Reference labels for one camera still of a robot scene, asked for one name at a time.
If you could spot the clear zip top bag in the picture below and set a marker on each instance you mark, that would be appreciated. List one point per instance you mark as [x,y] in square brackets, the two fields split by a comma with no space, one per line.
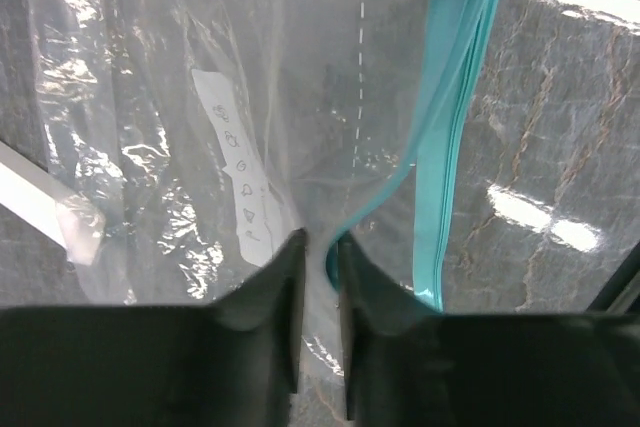
[196,135]

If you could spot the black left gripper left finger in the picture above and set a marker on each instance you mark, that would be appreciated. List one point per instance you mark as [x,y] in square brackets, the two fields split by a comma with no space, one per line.
[233,362]

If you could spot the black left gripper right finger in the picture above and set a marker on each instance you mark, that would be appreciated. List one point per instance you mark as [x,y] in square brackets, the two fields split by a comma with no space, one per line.
[408,365]

